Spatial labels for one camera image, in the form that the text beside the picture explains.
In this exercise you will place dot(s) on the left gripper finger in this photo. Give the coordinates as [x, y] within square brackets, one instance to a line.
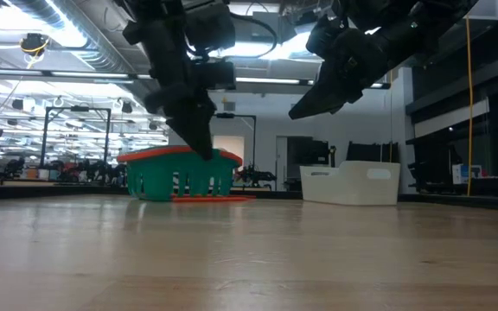
[197, 125]

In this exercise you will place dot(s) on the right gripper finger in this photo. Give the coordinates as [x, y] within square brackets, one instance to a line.
[331, 95]

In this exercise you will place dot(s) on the teal basket with orange rim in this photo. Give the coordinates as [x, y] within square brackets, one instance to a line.
[158, 177]

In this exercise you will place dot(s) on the orange pencil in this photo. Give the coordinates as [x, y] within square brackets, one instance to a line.
[240, 198]

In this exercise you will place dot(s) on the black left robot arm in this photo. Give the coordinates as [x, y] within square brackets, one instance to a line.
[162, 13]

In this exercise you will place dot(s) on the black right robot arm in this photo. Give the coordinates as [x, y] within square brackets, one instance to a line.
[426, 17]

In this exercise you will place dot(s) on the background black robot arm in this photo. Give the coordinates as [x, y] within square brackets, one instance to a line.
[253, 175]

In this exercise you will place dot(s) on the black cabinet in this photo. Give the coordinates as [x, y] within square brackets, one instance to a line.
[363, 151]

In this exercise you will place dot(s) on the long ceiling light bar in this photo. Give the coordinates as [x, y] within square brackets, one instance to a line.
[266, 80]

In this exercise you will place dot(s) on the grey ceiling box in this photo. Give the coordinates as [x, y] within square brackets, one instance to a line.
[257, 34]

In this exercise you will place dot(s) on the white plastic bin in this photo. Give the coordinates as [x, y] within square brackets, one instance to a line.
[350, 185]

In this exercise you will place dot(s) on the white ceiling unit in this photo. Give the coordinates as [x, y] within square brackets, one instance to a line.
[487, 8]

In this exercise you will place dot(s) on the black yellow ceiling reel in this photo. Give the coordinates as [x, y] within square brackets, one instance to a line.
[34, 43]

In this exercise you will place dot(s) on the blue and white box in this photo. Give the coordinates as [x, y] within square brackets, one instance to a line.
[461, 173]

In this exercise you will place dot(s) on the black gantry frame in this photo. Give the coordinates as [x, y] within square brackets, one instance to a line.
[78, 108]
[240, 116]

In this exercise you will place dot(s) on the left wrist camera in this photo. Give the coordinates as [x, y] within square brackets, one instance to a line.
[216, 75]

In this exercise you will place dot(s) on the silver ventilation duct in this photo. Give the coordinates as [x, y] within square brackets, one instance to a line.
[72, 26]

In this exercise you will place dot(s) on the black metal table frame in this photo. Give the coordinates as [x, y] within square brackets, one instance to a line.
[59, 190]

